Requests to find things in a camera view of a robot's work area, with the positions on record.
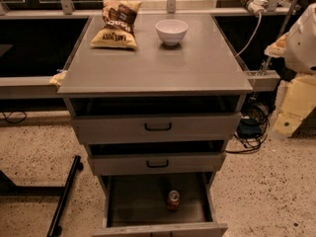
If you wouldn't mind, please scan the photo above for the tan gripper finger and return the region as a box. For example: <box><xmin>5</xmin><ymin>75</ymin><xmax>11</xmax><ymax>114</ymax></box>
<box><xmin>265</xmin><ymin>34</ymin><xmax>288</xmax><ymax>58</ymax></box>

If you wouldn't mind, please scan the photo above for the red coke can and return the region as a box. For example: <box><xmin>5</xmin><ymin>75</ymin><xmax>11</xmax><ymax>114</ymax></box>
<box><xmin>166</xmin><ymin>191</ymin><xmax>180</xmax><ymax>211</ymax></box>

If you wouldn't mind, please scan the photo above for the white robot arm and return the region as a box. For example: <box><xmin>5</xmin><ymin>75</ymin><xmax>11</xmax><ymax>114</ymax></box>
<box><xmin>265</xmin><ymin>3</ymin><xmax>316</xmax><ymax>137</ymax></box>

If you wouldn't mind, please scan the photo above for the grey middle drawer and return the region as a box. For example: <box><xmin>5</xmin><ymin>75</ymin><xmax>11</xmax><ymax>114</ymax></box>
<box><xmin>88</xmin><ymin>152</ymin><xmax>225</xmax><ymax>176</ymax></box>

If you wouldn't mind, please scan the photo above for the grey drawer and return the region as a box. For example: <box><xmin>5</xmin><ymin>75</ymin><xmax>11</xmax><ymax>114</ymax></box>
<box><xmin>72</xmin><ymin>113</ymin><xmax>241</xmax><ymax>144</ymax></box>
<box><xmin>88</xmin><ymin>152</ymin><xmax>225</xmax><ymax>176</ymax></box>
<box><xmin>92</xmin><ymin>173</ymin><xmax>227</xmax><ymax>237</ymax></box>

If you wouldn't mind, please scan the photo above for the grey drawer cabinet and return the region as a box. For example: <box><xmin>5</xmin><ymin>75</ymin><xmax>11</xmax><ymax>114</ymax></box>
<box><xmin>56</xmin><ymin>13</ymin><xmax>254</xmax><ymax>237</ymax></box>

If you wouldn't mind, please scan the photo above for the grey top drawer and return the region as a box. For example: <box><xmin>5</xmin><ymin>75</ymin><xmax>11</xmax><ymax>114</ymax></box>
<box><xmin>72</xmin><ymin>113</ymin><xmax>241</xmax><ymax>144</ymax></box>

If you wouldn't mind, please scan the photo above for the grey bottom drawer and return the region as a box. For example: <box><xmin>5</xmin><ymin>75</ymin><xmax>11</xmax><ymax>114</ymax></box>
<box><xmin>92</xmin><ymin>173</ymin><xmax>227</xmax><ymax>237</ymax></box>

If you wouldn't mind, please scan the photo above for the white power strip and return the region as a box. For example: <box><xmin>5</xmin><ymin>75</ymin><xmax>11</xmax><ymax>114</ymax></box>
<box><xmin>239</xmin><ymin>0</ymin><xmax>267</xmax><ymax>15</ymax></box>

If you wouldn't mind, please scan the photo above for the white ceramic bowl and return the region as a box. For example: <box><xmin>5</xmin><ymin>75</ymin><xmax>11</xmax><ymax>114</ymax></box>
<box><xmin>155</xmin><ymin>20</ymin><xmax>189</xmax><ymax>45</ymax></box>

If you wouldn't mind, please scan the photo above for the yellow brown chip bag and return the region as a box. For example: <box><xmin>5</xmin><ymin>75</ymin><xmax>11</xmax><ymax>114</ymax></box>
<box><xmin>91</xmin><ymin>0</ymin><xmax>141</xmax><ymax>49</ymax></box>

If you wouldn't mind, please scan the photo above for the black metal stand leg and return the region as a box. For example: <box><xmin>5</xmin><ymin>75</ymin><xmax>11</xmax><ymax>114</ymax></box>
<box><xmin>46</xmin><ymin>155</ymin><xmax>83</xmax><ymax>237</ymax></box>

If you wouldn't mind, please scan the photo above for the black cable bundle on floor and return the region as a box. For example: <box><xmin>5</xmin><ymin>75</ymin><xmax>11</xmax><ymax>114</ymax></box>
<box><xmin>225</xmin><ymin>102</ymin><xmax>271</xmax><ymax>155</ymax></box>

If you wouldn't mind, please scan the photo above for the yellow sponge on rail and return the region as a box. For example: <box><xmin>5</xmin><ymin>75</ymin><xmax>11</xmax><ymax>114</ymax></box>
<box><xmin>49</xmin><ymin>70</ymin><xmax>67</xmax><ymax>87</ymax></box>

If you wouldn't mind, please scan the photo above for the black cable left floor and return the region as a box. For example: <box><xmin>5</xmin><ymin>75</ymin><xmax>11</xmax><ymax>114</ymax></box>
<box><xmin>0</xmin><ymin>111</ymin><xmax>28</xmax><ymax>124</ymax></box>

